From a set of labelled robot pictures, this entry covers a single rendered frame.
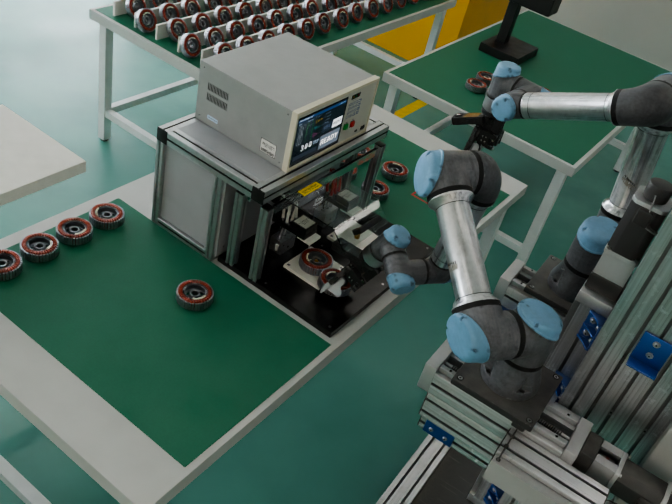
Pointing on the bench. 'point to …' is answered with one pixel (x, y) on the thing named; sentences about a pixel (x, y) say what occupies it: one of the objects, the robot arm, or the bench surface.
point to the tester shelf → (199, 152)
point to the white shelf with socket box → (31, 158)
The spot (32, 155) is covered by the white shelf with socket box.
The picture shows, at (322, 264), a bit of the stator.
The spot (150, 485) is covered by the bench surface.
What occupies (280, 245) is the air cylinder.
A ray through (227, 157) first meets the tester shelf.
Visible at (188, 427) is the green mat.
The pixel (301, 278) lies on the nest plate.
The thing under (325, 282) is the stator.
